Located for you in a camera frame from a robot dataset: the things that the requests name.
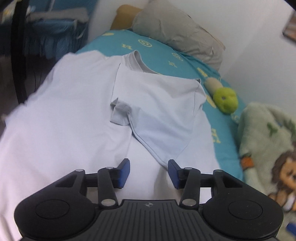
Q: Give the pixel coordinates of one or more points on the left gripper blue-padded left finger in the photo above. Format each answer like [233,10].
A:
[120,174]

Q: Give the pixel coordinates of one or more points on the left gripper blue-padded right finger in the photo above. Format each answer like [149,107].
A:
[177,174]

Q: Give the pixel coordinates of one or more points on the white t-shirt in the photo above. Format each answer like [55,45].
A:
[93,111]

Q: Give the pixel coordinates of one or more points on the teal patterned bed sheet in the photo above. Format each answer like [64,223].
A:
[165,60]

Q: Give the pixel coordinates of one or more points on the green plush toy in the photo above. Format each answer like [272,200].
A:
[225,98]

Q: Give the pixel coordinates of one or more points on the green cartoon lion blanket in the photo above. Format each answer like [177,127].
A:
[266,136]

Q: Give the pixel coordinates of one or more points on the grey pillow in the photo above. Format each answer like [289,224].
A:
[162,21]

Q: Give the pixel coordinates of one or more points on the yellow-brown cushion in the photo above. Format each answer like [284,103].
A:
[125,15]

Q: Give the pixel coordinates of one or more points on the blue office chair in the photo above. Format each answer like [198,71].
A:
[55,28]

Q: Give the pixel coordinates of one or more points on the framed dark floral painting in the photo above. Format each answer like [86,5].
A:
[290,28]

